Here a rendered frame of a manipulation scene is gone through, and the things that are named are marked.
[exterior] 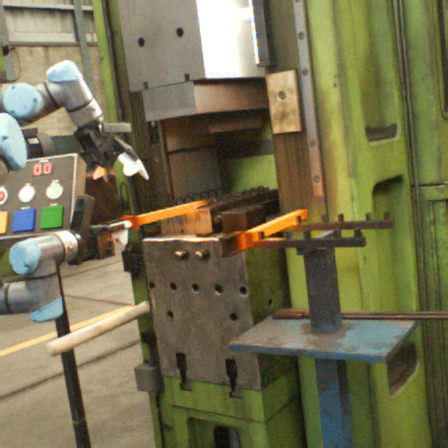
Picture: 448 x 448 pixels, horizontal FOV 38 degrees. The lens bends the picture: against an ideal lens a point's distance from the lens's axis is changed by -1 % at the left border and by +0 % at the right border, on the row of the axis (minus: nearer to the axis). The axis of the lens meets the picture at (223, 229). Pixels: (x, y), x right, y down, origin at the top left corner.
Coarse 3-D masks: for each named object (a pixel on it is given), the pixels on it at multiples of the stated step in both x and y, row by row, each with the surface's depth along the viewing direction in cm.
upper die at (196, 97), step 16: (192, 80) 185; (208, 80) 191; (224, 80) 198; (240, 80) 205; (256, 80) 212; (144, 96) 197; (160, 96) 193; (176, 96) 190; (192, 96) 186; (208, 96) 191; (224, 96) 198; (240, 96) 205; (256, 96) 212; (160, 112) 194; (176, 112) 191; (192, 112) 187; (208, 112) 191
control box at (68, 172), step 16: (32, 160) 218; (48, 160) 216; (64, 160) 215; (80, 160) 217; (16, 176) 217; (32, 176) 216; (48, 176) 214; (64, 176) 213; (80, 176) 216; (16, 192) 215; (32, 192) 213; (64, 192) 211; (80, 192) 215; (0, 208) 214; (16, 208) 213; (32, 208) 211; (64, 208) 209; (64, 224) 207; (0, 240) 211; (16, 240) 212
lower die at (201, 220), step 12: (252, 192) 218; (264, 192) 217; (276, 192) 222; (204, 204) 197; (228, 204) 199; (240, 204) 204; (180, 216) 198; (192, 216) 195; (204, 216) 192; (168, 228) 201; (180, 228) 199; (192, 228) 196; (204, 228) 193; (216, 228) 193
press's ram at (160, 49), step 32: (128, 0) 193; (160, 0) 186; (192, 0) 180; (224, 0) 190; (128, 32) 195; (160, 32) 188; (192, 32) 182; (224, 32) 189; (128, 64) 198; (160, 64) 191; (192, 64) 184; (224, 64) 189
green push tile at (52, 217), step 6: (42, 210) 209; (48, 210) 209; (54, 210) 208; (60, 210) 208; (42, 216) 208; (48, 216) 208; (54, 216) 208; (60, 216) 207; (42, 222) 208; (48, 222) 207; (54, 222) 207; (60, 222) 206; (42, 228) 207; (48, 228) 207; (54, 228) 207
